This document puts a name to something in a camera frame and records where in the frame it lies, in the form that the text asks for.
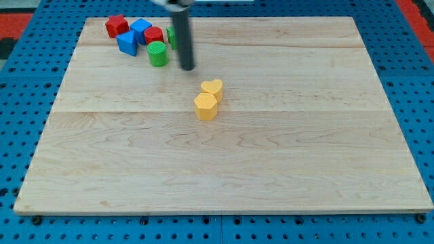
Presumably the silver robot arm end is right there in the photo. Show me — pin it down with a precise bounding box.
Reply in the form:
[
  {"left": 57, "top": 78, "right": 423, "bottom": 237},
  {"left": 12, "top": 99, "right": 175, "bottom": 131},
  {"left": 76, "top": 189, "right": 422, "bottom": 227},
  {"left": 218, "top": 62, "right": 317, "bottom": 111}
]
[{"left": 151, "top": 0, "right": 195, "bottom": 13}]

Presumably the green star block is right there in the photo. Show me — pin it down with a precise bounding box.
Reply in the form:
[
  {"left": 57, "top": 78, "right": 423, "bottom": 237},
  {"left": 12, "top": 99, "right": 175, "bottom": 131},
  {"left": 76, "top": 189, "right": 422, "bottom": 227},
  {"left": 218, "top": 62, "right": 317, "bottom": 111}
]
[{"left": 166, "top": 26, "right": 178, "bottom": 49}]

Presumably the red star block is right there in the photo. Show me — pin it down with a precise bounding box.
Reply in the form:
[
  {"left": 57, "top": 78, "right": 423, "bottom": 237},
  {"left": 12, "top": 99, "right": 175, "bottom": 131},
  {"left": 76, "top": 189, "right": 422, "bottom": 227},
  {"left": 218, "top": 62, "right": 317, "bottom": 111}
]
[{"left": 105, "top": 14, "right": 130, "bottom": 38}]

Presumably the yellow hexagon block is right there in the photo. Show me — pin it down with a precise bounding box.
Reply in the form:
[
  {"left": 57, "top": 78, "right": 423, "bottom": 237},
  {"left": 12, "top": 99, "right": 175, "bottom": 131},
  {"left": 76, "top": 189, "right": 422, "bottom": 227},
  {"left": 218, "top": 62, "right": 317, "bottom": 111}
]
[{"left": 194, "top": 93, "right": 218, "bottom": 121}]

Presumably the yellow heart block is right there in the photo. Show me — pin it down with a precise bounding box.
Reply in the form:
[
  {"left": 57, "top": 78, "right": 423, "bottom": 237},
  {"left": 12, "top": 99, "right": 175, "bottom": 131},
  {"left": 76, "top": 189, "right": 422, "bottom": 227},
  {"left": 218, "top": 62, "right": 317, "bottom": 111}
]
[{"left": 201, "top": 79, "right": 223, "bottom": 103}]

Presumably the wooden board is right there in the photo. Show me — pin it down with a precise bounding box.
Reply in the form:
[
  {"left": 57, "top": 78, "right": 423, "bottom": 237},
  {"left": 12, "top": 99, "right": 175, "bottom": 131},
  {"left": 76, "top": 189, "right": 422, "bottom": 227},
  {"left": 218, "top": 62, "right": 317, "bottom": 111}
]
[{"left": 14, "top": 17, "right": 433, "bottom": 216}]

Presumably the green cylinder block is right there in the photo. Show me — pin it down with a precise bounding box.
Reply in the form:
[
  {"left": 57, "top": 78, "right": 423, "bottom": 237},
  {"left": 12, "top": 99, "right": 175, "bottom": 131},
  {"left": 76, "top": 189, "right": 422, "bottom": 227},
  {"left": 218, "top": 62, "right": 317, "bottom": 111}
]
[{"left": 147, "top": 41, "right": 169, "bottom": 67}]

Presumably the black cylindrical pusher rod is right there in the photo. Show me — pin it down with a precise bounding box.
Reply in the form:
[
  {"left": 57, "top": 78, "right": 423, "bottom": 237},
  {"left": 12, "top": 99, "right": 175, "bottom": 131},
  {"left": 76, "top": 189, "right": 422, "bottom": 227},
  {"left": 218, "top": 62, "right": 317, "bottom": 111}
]
[{"left": 172, "top": 8, "right": 195, "bottom": 71}]

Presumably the red cylinder block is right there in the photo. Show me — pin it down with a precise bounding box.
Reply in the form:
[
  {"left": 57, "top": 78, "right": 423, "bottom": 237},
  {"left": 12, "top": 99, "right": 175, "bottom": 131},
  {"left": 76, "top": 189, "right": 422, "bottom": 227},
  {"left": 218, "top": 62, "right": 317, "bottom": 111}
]
[{"left": 144, "top": 26, "right": 164, "bottom": 45}]

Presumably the blue triangle block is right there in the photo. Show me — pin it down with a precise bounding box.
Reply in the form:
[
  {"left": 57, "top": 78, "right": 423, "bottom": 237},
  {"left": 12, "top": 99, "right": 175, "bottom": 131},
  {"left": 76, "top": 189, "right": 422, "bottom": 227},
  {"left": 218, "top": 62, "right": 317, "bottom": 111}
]
[{"left": 116, "top": 30, "right": 138, "bottom": 56}]

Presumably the blue cube block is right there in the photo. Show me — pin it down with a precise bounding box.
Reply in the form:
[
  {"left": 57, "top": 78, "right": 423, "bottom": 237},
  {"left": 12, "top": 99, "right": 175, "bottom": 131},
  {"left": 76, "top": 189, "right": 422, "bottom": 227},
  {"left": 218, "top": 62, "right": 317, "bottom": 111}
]
[{"left": 130, "top": 18, "right": 152, "bottom": 45}]

